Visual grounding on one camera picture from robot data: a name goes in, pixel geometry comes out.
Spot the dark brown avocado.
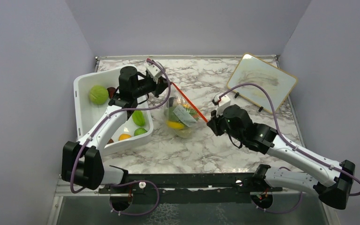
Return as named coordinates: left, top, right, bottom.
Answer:
left=167, top=97, right=178, bottom=107

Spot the green cabbage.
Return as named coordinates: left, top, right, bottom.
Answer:
left=89, top=85, right=109, bottom=105
left=174, top=127, right=195, bottom=139

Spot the green leafy vegetable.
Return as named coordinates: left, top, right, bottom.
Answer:
left=165, top=99, right=199, bottom=126

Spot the clear zip bag orange zipper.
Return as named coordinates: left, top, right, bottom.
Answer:
left=163, top=82, right=208, bottom=139

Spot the yellow banana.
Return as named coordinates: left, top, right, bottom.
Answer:
left=166, top=120, right=186, bottom=129

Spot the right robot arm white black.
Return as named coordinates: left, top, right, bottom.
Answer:
left=207, top=105, right=355, bottom=210

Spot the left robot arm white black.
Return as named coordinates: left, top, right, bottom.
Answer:
left=61, top=61, right=171, bottom=194

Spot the dark red vegetable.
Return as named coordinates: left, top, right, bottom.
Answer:
left=107, top=87, right=117, bottom=98

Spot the green lime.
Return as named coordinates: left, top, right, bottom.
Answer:
left=134, top=127, right=147, bottom=136

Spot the white plastic bin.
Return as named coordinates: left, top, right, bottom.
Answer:
left=73, top=67, right=154, bottom=156

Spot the small orange fruit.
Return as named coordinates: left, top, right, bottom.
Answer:
left=118, top=134, right=132, bottom=141

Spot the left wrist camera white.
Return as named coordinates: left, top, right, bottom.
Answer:
left=146, top=59, right=165, bottom=84

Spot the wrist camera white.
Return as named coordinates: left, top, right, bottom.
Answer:
left=146, top=59, right=165, bottom=84
left=212, top=94, right=231, bottom=117

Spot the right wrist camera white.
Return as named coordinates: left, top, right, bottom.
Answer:
left=212, top=94, right=231, bottom=117

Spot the whiteboard with wooden frame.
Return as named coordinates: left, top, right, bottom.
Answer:
left=227, top=53, right=298, bottom=113

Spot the black mounting rail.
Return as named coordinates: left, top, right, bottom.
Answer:
left=98, top=172, right=283, bottom=204

